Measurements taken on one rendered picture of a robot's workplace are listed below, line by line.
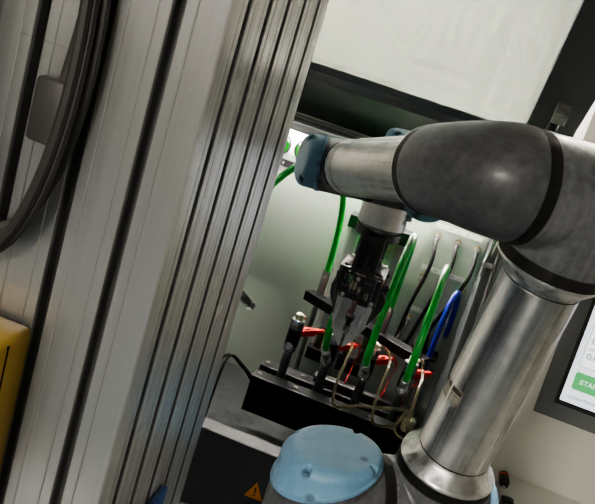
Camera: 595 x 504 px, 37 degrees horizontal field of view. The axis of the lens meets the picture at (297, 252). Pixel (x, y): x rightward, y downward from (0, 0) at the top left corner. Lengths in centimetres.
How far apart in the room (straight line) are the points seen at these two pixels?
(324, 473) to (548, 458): 87
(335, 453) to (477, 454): 16
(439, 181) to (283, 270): 124
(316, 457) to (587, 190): 41
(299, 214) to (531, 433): 70
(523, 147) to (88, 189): 41
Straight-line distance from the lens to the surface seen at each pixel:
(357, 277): 137
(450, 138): 86
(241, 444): 163
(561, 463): 181
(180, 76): 58
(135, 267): 61
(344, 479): 100
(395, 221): 135
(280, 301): 209
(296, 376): 186
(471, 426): 100
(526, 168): 84
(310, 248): 204
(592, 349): 178
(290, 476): 101
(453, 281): 201
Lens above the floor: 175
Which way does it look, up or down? 17 degrees down
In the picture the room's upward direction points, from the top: 17 degrees clockwise
